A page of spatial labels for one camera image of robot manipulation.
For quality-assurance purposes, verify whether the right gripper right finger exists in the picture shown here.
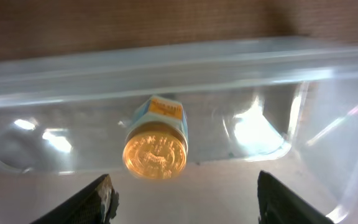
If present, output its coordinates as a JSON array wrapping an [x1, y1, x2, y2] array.
[[257, 170, 333, 224]]

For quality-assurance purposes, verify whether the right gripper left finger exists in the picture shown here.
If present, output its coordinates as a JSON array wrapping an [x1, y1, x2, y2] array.
[[32, 174, 119, 224]]

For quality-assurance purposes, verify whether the small jar gold lid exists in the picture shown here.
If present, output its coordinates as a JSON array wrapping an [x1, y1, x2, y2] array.
[[122, 95, 188, 179]]

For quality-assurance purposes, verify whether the clear plastic container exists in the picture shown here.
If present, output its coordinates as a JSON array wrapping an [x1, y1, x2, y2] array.
[[0, 37, 358, 223]]

